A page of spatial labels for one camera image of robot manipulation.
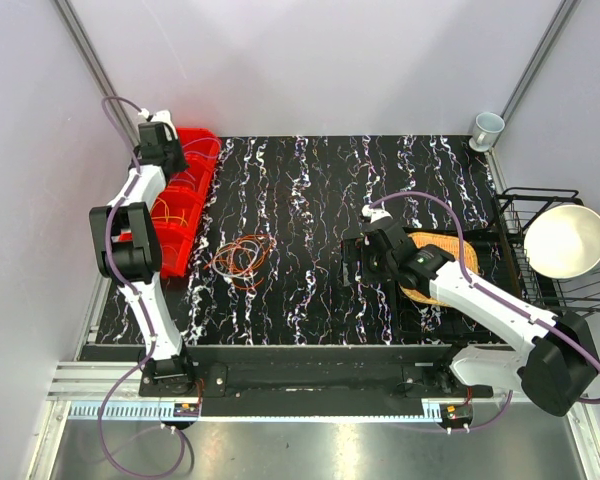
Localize yellow cable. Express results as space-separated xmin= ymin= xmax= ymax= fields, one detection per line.
xmin=152 ymin=197 xmax=194 ymax=229

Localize orange cable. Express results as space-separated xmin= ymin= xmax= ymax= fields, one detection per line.
xmin=204 ymin=233 xmax=277 ymax=291

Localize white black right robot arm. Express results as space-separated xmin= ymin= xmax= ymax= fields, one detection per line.
xmin=341 ymin=209 xmax=600 ymax=417

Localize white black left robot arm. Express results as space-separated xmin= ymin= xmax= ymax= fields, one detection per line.
xmin=89 ymin=109 xmax=196 ymax=397

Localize red storage bin row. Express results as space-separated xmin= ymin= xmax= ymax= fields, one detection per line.
xmin=151 ymin=127 xmax=221 ymax=278

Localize woven bamboo tray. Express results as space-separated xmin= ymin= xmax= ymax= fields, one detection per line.
xmin=401 ymin=231 xmax=480 ymax=307

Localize white mug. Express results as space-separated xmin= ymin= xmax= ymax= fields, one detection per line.
xmin=469 ymin=112 xmax=506 ymax=152

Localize white bowl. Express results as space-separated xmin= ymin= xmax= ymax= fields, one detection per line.
xmin=523 ymin=204 xmax=600 ymax=280

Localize purple right arm hose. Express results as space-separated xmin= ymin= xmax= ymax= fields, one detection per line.
xmin=369 ymin=191 xmax=600 ymax=434

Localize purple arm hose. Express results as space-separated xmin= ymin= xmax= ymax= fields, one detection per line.
xmin=97 ymin=96 xmax=195 ymax=475
xmin=369 ymin=191 xmax=600 ymax=434

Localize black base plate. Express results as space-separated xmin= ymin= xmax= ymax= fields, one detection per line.
xmin=139 ymin=345 xmax=493 ymax=399

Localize black wire dish rack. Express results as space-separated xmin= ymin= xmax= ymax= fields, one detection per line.
xmin=490 ymin=187 xmax=600 ymax=317

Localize purple left arm hose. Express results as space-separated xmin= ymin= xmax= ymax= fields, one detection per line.
xmin=97 ymin=96 xmax=195 ymax=475

